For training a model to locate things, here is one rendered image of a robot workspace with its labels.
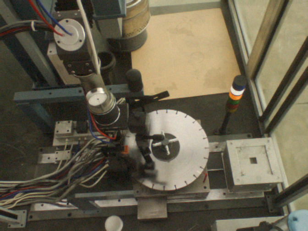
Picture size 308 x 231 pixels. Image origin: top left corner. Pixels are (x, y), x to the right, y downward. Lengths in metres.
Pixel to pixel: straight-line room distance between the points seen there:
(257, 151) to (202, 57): 0.64
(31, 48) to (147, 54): 0.60
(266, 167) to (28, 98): 0.96
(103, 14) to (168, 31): 0.79
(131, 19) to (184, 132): 0.62
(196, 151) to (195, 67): 0.59
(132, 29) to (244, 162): 0.82
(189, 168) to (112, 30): 0.56
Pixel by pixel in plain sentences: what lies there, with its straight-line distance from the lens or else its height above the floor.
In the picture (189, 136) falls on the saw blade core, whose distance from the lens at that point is 1.10.
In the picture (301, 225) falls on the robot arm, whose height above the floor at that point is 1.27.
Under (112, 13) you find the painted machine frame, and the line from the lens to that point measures 0.96.
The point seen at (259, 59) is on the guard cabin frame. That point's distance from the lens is 1.37.
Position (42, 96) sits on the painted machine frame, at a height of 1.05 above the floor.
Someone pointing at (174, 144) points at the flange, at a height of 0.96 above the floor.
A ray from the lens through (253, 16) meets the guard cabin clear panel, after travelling 1.49.
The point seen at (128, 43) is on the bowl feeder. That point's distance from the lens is 1.56.
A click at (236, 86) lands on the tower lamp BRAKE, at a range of 1.00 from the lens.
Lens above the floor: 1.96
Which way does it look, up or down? 61 degrees down
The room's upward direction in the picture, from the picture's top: 7 degrees counter-clockwise
